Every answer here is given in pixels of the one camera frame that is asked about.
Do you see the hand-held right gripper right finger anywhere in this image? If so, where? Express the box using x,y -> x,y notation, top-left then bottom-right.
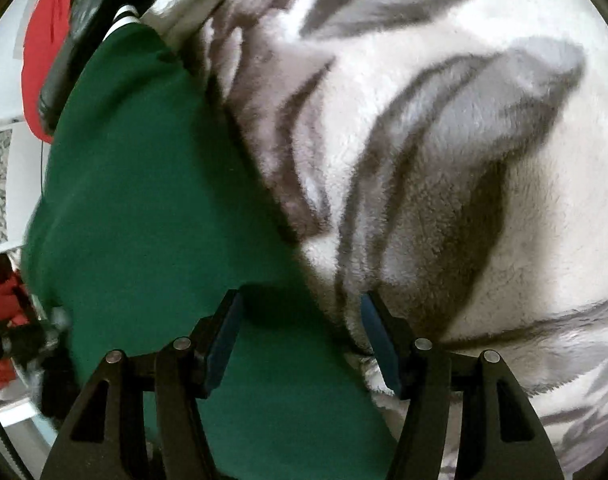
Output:
360,290 -> 566,480

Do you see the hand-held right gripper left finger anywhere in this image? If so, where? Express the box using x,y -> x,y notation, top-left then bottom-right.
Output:
40,288 -> 245,480

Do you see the green white varsity jacket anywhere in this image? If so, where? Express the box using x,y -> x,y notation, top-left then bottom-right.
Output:
21,4 -> 399,480

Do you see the white sliding-door wardrobe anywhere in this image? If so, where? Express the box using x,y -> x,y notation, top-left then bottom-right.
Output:
0,0 -> 48,261

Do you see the red duvet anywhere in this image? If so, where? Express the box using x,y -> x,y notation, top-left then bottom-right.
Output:
21,0 -> 78,144

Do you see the black leather jacket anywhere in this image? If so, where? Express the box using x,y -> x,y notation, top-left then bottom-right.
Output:
38,0 -> 197,133

